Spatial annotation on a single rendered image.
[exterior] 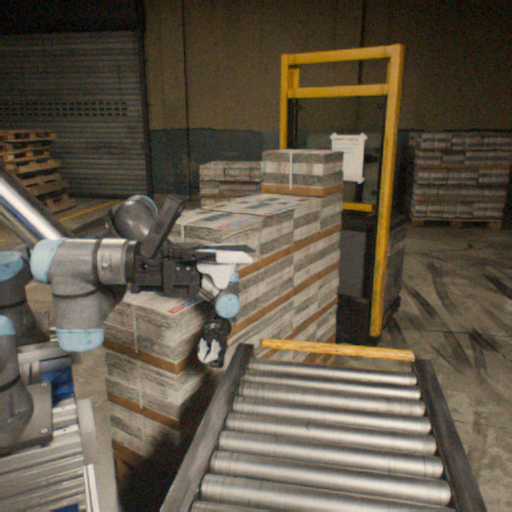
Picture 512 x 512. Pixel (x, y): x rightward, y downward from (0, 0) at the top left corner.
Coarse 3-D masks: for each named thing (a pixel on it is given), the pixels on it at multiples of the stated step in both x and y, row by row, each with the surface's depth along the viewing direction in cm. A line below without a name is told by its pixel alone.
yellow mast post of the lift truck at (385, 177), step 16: (400, 48) 254; (400, 64) 258; (400, 80) 262; (384, 112) 267; (384, 128) 270; (384, 144) 270; (384, 160) 272; (384, 176) 274; (384, 192) 276; (384, 208) 278; (384, 224) 281; (384, 240) 284; (384, 256) 288; (384, 272) 293; (384, 288) 298; (368, 320) 303
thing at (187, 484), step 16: (240, 352) 133; (240, 368) 124; (224, 384) 117; (224, 400) 110; (208, 416) 104; (224, 416) 104; (208, 432) 99; (192, 448) 94; (208, 448) 94; (192, 464) 90; (208, 464) 91; (176, 480) 86; (192, 480) 86; (176, 496) 82; (192, 496) 82
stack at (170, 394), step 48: (240, 288) 186; (288, 288) 223; (144, 336) 163; (192, 336) 163; (240, 336) 191; (144, 384) 170; (192, 384) 167; (144, 432) 176; (192, 432) 173; (144, 480) 183
